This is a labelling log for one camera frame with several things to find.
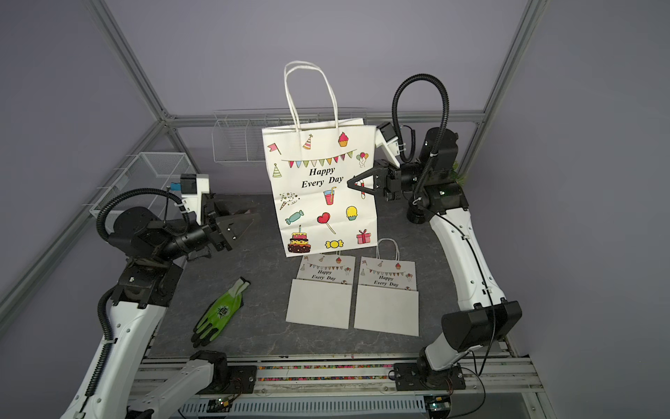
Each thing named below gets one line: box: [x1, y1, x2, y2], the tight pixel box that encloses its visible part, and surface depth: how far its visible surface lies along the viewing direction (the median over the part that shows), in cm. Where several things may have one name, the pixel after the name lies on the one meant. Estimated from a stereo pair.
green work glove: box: [191, 276, 251, 349], surface depth 86 cm
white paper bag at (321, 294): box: [285, 254, 356, 330], surface depth 89 cm
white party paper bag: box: [354, 238, 420, 337], surface depth 89 cm
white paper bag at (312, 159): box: [261, 61, 378, 258], surface depth 52 cm
